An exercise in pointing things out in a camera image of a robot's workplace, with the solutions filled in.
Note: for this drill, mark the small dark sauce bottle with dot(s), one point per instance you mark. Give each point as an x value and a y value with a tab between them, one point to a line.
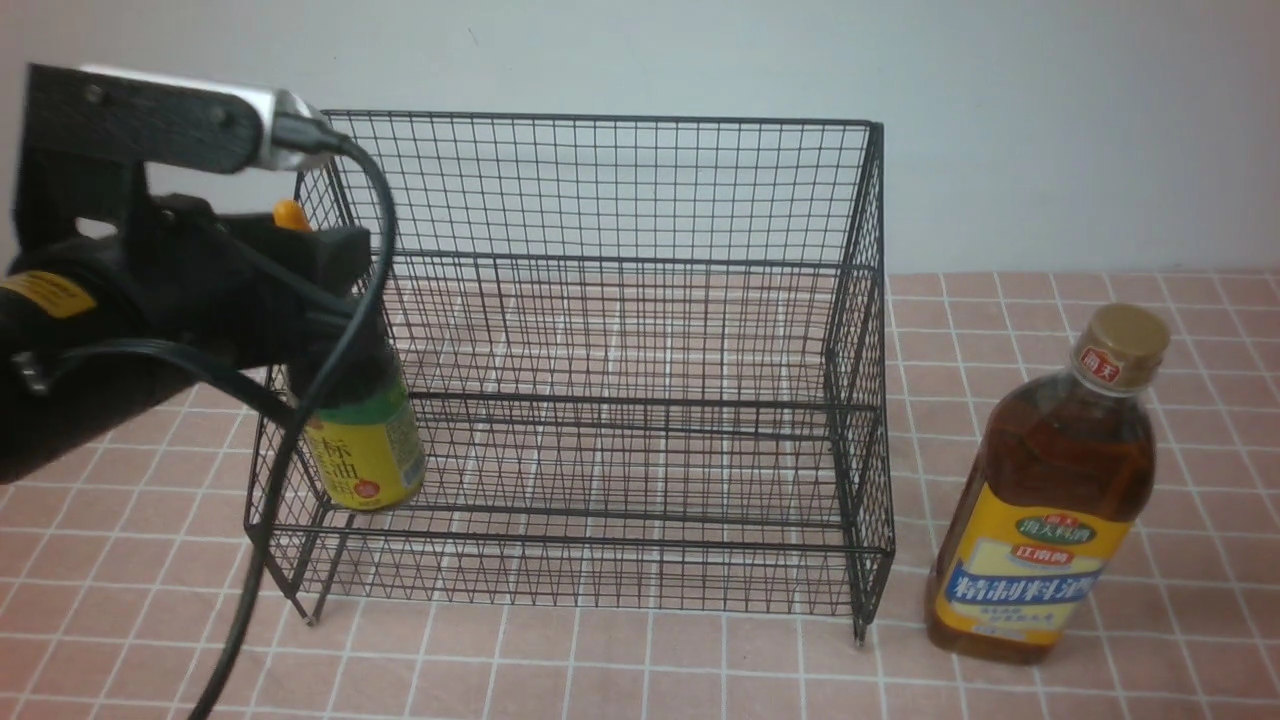
363	436

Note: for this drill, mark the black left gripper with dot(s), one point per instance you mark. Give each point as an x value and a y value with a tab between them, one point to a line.
97	331

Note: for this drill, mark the black wire mesh rack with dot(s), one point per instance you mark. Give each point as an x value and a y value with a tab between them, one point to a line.
646	357

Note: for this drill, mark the large amber cooking wine bottle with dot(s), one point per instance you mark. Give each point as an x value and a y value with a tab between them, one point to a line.
1064	467

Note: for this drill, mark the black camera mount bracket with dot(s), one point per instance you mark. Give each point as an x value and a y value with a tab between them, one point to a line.
88	133

